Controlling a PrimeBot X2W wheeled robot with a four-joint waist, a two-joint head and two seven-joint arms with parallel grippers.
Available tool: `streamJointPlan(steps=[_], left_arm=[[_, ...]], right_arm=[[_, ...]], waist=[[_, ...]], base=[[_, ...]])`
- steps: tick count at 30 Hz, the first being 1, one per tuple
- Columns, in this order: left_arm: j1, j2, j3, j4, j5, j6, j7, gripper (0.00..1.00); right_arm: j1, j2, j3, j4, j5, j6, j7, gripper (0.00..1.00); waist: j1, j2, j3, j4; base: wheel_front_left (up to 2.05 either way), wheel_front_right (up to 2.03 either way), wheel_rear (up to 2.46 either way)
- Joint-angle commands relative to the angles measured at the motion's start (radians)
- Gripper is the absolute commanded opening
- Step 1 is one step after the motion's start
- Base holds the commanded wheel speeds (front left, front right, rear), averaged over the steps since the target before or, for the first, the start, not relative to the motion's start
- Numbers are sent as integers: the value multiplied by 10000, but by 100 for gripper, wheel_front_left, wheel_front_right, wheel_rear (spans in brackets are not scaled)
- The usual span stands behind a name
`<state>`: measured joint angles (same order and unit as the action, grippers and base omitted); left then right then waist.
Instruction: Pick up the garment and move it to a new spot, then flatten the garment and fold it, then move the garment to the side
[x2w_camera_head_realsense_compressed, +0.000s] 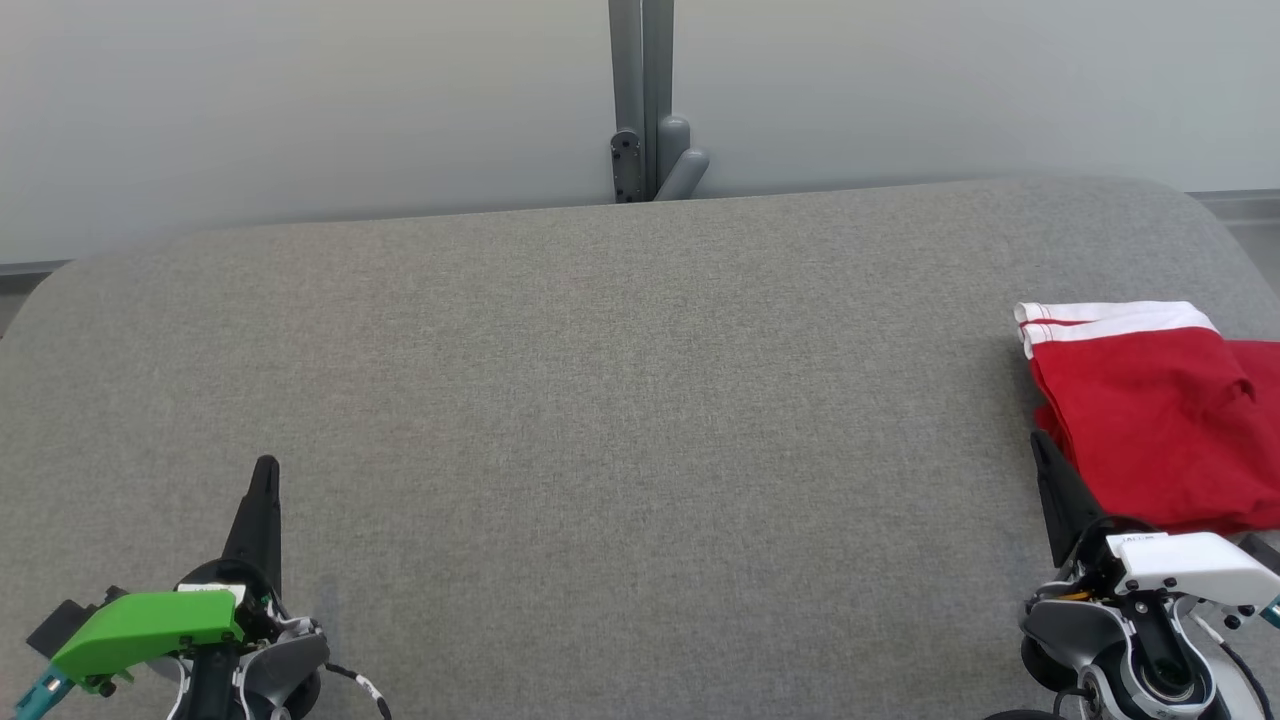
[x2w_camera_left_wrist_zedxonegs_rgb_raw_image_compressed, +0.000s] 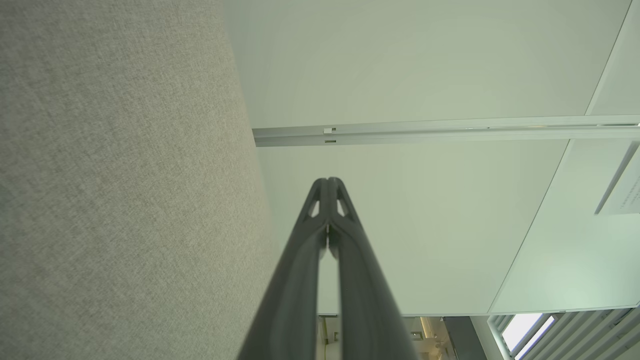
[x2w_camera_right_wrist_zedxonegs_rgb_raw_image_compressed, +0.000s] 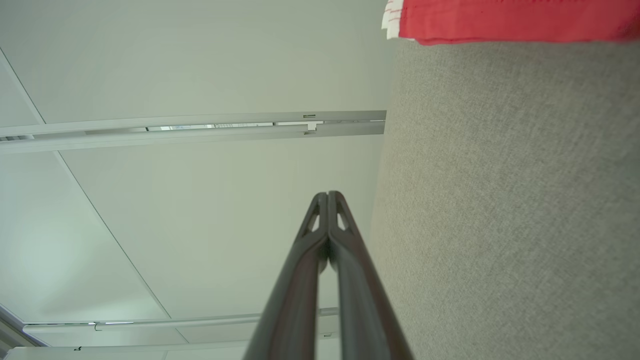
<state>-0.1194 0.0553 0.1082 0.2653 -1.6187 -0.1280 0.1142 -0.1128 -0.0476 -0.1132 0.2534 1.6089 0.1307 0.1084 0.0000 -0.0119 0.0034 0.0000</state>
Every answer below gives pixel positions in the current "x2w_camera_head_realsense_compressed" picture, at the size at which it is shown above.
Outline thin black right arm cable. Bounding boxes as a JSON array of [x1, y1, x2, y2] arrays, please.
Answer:
[[1215, 640, 1273, 720]]

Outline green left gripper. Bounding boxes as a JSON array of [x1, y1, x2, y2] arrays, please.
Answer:
[[50, 456, 283, 696]]

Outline teal left cable connector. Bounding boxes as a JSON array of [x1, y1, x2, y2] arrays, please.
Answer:
[[12, 668, 71, 720]]

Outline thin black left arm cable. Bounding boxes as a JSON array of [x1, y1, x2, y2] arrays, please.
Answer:
[[325, 660, 393, 720]]

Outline grey fabric sofa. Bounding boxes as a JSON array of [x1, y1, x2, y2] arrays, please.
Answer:
[[0, 175, 1280, 720]]

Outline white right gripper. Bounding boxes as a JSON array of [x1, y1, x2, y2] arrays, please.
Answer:
[[1030, 430, 1280, 609]]

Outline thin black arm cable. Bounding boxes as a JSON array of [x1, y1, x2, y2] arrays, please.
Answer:
[[1215, 640, 1273, 720], [325, 660, 393, 720]]

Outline red basketball jersey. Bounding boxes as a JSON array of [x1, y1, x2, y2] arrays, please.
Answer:
[[1032, 338, 1280, 441]]

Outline grey metal post with hinge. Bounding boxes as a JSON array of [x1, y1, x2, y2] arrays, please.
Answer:
[[608, 0, 711, 204]]

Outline red shorts with white trim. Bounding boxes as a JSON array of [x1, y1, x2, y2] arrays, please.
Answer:
[[1015, 300, 1280, 536]]

